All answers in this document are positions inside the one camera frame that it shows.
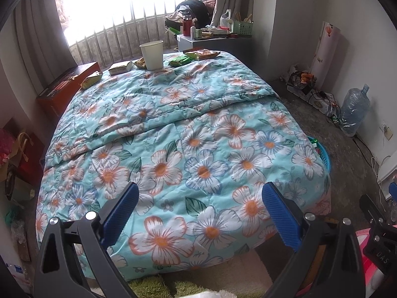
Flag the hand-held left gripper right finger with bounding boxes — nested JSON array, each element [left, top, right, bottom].
[[261, 182, 366, 298]]

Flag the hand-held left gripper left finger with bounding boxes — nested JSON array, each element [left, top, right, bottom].
[[33, 182, 139, 298]]

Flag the blue plastic mesh basket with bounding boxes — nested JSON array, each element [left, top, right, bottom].
[[307, 136, 332, 174]]

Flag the white appliance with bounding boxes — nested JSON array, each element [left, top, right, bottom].
[[377, 161, 397, 201]]

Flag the pink printed cloth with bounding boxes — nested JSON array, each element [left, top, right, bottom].
[[355, 228, 397, 298]]

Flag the green shaggy rug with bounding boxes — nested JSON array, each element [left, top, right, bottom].
[[129, 275, 218, 298]]

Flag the large clear water jug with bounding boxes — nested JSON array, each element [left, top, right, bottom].
[[339, 84, 371, 137]]

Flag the cream paper bag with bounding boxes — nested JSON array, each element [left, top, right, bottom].
[[4, 174, 35, 209]]

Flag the dark red gift bag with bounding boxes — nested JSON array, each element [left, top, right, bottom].
[[9, 132, 44, 187]]

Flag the green plastic bag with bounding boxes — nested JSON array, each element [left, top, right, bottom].
[[4, 208, 20, 228]]

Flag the floral teal blanket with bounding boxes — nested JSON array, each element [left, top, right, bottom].
[[35, 51, 332, 281]]

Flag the blue white box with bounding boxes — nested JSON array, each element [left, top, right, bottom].
[[0, 255, 29, 286]]

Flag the red plastic bag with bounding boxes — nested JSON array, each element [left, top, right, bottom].
[[0, 129, 19, 163]]

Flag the yellow green snack packet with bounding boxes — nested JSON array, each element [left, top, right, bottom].
[[81, 71, 103, 89]]

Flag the red brown carton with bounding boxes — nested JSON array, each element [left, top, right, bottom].
[[36, 61, 101, 117]]

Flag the pile of snack bags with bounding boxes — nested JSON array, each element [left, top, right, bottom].
[[287, 71, 317, 95]]

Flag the dark grey cabinet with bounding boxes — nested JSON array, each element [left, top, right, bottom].
[[177, 34, 252, 57]]

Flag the metal window railing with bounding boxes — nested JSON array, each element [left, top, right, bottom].
[[70, 0, 197, 66]]

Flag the orange green snack packet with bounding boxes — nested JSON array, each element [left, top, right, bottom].
[[183, 49, 221, 61]]

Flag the green plastic storage basket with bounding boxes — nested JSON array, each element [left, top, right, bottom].
[[232, 21, 253, 36]]

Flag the red bottle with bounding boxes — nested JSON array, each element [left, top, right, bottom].
[[182, 13, 195, 37]]

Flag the black bag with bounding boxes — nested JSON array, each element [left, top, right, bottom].
[[175, 0, 211, 27]]

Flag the pink fuzzy cloth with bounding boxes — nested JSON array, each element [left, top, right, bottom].
[[53, 0, 70, 25]]

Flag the wall socket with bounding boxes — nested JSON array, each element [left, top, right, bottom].
[[381, 121, 394, 140]]

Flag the tangle of cables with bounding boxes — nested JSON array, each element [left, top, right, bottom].
[[323, 93, 343, 126]]

